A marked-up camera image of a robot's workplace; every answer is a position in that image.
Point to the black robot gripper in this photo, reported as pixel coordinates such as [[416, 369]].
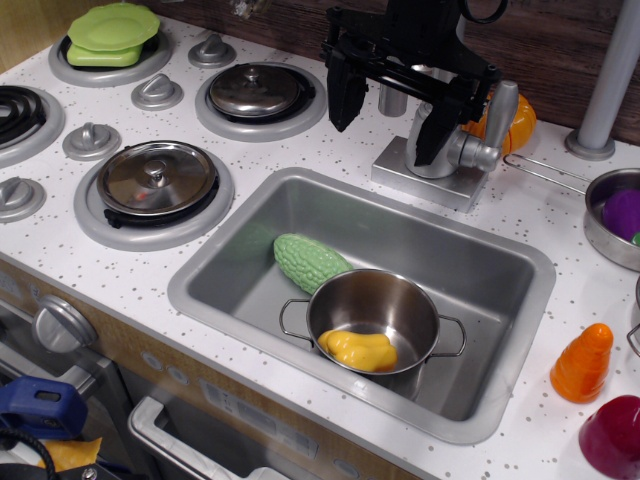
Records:
[[413, 47]]

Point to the silver toy faucet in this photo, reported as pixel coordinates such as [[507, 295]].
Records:
[[454, 173]]

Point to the orange toy pumpkin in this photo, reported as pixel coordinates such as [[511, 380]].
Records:
[[521, 129]]

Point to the steel lid back burner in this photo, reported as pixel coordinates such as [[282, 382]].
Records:
[[254, 91]]

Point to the steel lid burner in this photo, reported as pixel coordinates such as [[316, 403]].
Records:
[[156, 178], [254, 91]]

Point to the grey vertical pole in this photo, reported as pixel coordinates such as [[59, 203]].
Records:
[[592, 141]]

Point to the grey stove knob back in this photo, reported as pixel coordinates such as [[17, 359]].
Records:
[[211, 53]]

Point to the grey stove knob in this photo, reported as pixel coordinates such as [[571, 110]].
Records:
[[211, 53], [91, 142], [158, 93]]

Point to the green bumpy toy gourd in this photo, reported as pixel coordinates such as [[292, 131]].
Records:
[[308, 263]]

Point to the grey sink basin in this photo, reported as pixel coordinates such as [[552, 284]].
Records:
[[498, 288]]

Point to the purple toy eggplant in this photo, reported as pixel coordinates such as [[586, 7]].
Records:
[[620, 214]]

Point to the grey stove knob middle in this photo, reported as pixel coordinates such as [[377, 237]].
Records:
[[158, 93]]

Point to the steel lid front burner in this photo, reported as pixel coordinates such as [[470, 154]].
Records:
[[156, 178]]

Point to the yellow toy pepper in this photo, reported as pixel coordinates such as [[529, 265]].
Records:
[[363, 352]]

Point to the green square toy dish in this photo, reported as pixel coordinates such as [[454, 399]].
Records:
[[81, 57]]

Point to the green toy plate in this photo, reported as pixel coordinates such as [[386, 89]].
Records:
[[114, 27]]

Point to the grey stove knob front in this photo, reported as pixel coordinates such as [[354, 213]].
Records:
[[91, 142]]

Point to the orange toy carrot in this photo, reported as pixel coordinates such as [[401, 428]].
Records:
[[579, 373]]

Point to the black coil burner left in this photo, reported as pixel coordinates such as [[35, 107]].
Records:
[[22, 111]]

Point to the grey stove knob left edge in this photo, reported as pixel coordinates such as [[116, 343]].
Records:
[[20, 198]]

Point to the dark red toy vegetable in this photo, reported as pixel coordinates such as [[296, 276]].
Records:
[[609, 439]]

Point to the grey oven dial knob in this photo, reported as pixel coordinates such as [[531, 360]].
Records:
[[60, 328]]

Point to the yellow tape piece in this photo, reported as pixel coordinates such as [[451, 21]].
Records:
[[70, 454]]

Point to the steel pot with handles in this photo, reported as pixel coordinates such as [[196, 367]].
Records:
[[371, 301]]

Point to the steel saucepan with handle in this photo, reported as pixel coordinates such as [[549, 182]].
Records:
[[595, 192]]

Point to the grey oven door handle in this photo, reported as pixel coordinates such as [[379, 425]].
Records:
[[142, 426]]

